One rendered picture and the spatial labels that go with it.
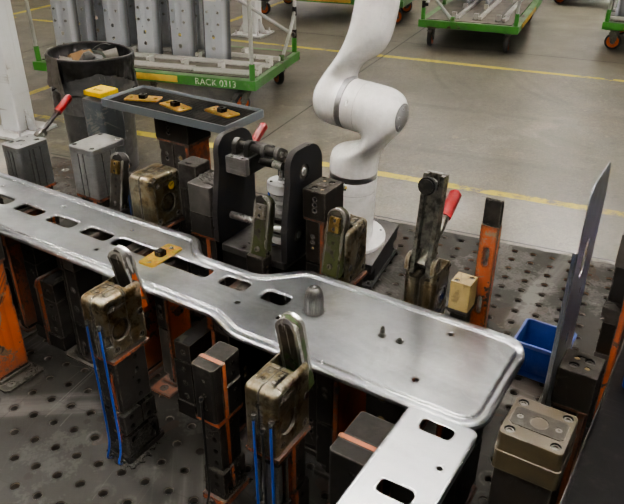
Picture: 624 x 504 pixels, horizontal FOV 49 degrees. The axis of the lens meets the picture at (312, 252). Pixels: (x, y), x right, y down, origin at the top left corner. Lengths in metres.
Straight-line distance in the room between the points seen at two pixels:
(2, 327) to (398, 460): 0.91
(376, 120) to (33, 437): 0.96
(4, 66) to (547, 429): 4.60
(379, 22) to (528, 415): 0.97
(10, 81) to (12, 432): 3.86
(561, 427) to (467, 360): 0.22
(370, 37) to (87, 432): 1.01
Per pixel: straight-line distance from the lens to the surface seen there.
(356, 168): 1.66
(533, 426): 0.88
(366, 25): 1.59
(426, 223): 1.14
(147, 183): 1.45
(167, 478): 1.30
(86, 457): 1.37
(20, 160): 1.78
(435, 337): 1.10
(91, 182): 1.59
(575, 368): 0.96
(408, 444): 0.91
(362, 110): 1.58
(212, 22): 5.62
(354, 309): 1.14
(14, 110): 5.19
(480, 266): 1.13
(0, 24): 5.07
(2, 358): 1.56
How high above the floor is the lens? 1.64
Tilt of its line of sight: 29 degrees down
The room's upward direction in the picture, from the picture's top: straight up
